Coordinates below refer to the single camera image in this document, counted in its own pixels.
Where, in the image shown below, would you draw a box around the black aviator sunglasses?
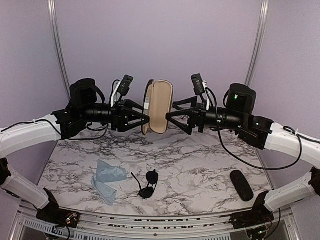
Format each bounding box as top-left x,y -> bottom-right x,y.
131,169 -> 159,200

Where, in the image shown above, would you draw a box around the light blue cleaning cloth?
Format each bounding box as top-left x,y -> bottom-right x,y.
91,159 -> 127,206

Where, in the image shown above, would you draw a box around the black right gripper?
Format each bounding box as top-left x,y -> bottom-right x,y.
166,96 -> 245,135

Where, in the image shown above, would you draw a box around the brown striped glasses case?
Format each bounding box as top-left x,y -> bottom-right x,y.
141,79 -> 174,135

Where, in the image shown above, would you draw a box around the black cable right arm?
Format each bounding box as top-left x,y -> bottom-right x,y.
204,87 -> 320,171

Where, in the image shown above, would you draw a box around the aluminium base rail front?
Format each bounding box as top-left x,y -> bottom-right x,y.
9,201 -> 301,240

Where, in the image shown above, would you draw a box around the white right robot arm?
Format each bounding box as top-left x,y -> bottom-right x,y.
166,83 -> 320,224

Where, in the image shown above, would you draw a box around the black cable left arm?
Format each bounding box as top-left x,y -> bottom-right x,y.
0,82 -> 121,141

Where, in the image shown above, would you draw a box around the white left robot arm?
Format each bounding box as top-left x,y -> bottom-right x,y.
0,75 -> 149,223

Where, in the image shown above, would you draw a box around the aluminium frame post left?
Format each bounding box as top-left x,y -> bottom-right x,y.
47,0 -> 70,98

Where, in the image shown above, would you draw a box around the black woven glasses case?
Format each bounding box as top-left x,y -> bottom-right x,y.
230,170 -> 254,202

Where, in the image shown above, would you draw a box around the aluminium frame post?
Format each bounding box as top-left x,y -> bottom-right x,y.
245,0 -> 270,87
47,0 -> 70,98

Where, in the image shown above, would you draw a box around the aluminium frame post right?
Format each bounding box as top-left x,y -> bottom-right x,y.
245,0 -> 270,87

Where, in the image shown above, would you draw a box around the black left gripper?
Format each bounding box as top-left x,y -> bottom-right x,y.
80,98 -> 151,132

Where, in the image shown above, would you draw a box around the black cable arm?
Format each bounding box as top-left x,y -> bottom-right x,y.
0,82 -> 121,141
204,87 -> 320,171

